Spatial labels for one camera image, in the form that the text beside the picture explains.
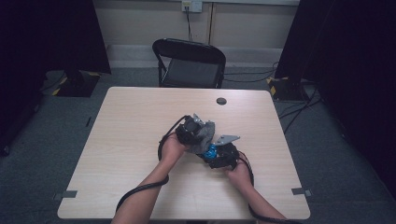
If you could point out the black folding chair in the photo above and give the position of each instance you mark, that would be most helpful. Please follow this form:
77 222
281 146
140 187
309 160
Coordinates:
190 73

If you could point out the white wall socket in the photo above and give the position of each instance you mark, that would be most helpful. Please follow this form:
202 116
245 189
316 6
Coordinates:
191 5

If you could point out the person's left hand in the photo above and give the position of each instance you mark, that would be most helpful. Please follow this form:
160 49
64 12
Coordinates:
171 149

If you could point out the grey terry cloth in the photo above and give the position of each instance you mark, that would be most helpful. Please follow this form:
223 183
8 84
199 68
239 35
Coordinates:
205 135

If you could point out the black stand base yellow striped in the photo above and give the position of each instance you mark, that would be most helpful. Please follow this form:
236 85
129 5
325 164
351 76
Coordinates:
288 90
77 85

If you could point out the person's right hand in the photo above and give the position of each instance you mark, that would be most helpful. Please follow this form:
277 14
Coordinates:
241 177

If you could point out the vertical wall conduit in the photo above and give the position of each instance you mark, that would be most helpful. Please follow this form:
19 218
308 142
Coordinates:
211 23

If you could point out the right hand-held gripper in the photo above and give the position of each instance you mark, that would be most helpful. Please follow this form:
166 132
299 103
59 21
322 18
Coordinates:
227 157

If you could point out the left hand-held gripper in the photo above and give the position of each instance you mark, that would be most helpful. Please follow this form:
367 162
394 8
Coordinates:
188 132

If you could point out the grey tape strip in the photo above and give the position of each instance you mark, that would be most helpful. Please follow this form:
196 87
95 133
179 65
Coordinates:
300 191
67 194

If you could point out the black curtain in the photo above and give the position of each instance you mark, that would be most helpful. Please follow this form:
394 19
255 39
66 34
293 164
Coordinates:
46 31
358 62

